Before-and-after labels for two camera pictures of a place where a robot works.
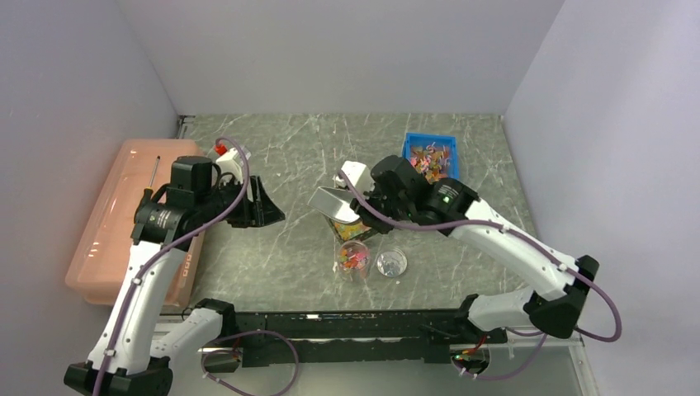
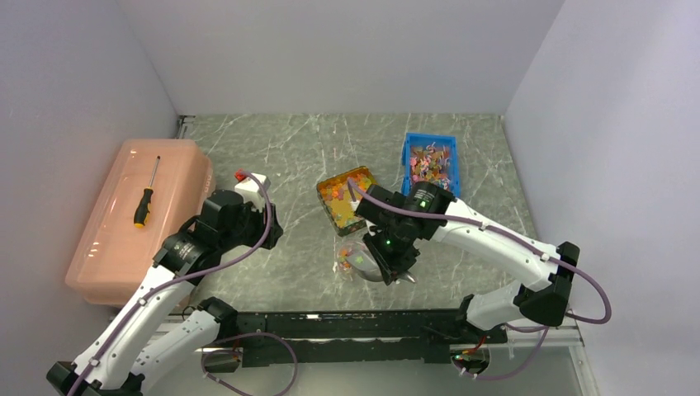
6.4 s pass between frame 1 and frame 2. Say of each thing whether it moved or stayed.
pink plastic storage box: stayed
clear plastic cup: stayed
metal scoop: moved
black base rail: stayed
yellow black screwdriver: stayed
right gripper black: moved
